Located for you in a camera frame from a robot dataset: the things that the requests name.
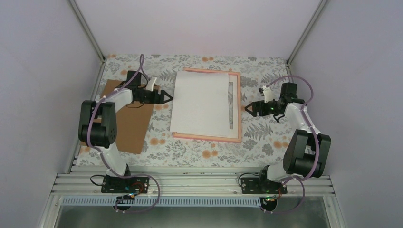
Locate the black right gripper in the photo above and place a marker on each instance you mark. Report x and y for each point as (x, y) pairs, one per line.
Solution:
(259, 105)

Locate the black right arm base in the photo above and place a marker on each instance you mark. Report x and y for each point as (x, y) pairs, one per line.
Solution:
(255, 185)

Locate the white mat board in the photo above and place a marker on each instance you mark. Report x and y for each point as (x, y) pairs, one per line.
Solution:
(234, 107)

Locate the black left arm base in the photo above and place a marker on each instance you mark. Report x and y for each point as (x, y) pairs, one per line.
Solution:
(125, 186)

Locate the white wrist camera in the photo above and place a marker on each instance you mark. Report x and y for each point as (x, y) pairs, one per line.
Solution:
(267, 93)
(151, 83)

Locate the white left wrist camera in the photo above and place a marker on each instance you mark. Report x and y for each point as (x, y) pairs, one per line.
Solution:
(151, 83)

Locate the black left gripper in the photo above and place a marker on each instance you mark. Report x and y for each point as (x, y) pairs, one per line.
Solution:
(160, 100)

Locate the brown cardboard backing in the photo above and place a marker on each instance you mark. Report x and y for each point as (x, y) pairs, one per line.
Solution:
(132, 123)

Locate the pink wooden picture frame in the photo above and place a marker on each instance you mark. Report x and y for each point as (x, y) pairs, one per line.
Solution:
(240, 107)

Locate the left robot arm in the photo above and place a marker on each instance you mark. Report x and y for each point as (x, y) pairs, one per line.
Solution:
(98, 127)

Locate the aluminium rail platform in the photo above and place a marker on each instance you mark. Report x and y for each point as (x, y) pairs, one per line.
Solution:
(186, 182)

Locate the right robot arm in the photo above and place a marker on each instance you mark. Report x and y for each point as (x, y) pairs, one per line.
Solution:
(307, 152)

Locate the grey slotted cable duct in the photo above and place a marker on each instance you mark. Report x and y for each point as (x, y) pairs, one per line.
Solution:
(166, 201)

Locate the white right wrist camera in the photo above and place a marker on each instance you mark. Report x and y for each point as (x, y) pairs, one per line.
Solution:
(267, 93)

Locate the sunset landscape photo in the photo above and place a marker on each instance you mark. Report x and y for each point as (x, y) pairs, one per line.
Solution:
(200, 104)

